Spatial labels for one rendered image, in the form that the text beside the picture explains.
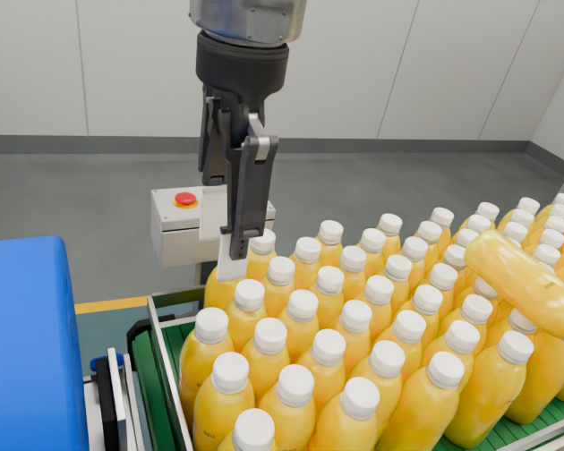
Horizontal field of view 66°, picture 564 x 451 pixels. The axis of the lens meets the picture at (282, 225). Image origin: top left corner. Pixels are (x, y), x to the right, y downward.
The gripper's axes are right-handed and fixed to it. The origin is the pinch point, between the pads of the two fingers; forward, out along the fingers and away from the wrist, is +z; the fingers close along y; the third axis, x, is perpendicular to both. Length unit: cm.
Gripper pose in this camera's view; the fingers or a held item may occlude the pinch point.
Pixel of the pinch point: (223, 235)
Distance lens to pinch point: 47.0
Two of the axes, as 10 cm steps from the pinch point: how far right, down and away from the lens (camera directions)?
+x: 9.0, -1.1, 4.2
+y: 4.0, 5.7, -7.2
